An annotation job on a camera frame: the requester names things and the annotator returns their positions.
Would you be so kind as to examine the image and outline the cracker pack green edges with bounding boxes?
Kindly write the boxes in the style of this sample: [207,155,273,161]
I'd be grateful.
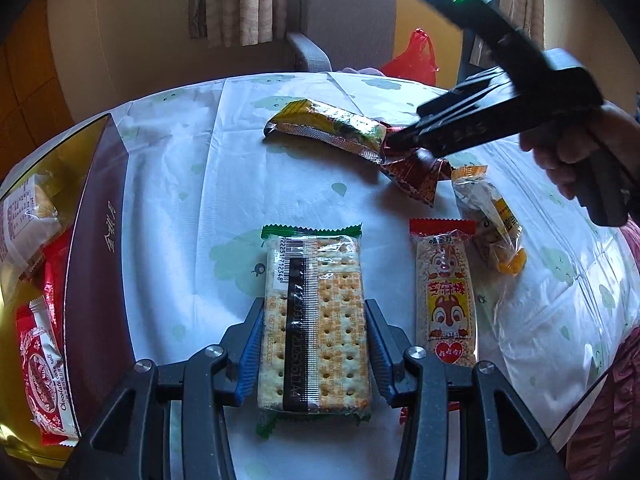
[256,224,372,438]

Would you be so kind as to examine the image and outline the squirrel sesame bar pack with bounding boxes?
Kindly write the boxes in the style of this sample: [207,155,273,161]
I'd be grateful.
[409,218,477,367]

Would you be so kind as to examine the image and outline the orange clear seed bag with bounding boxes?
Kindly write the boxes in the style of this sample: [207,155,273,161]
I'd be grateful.
[451,166,527,276]

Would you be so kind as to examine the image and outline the right hand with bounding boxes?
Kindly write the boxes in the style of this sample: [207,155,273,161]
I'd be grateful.
[520,101,639,200]

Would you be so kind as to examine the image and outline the red plastic bag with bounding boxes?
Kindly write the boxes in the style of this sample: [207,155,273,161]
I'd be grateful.
[381,28,439,86]

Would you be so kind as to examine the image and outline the cloud print tablecloth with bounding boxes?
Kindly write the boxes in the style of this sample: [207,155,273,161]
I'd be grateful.
[0,71,640,480]

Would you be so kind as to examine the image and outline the yellow blue sofa back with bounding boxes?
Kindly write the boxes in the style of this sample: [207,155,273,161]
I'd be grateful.
[392,0,463,89]

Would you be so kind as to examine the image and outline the dark red snack pack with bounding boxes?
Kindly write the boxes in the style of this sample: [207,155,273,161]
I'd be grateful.
[380,126,451,208]

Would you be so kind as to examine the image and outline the yellow green snack pack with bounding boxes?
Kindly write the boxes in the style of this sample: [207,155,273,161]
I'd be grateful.
[264,99,387,165]

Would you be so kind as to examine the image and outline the red white chocolate pack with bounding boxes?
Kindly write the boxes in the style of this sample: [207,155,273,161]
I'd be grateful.
[15,229,78,446]

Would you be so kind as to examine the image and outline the grey armchair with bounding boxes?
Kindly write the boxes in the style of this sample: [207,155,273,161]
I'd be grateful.
[286,0,396,75]

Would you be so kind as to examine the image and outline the white bread snack bag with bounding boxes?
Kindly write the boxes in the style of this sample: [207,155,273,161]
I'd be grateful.
[1,174,62,273]

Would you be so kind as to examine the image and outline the left beige curtain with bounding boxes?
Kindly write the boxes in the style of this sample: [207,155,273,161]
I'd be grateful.
[188,0,288,48]

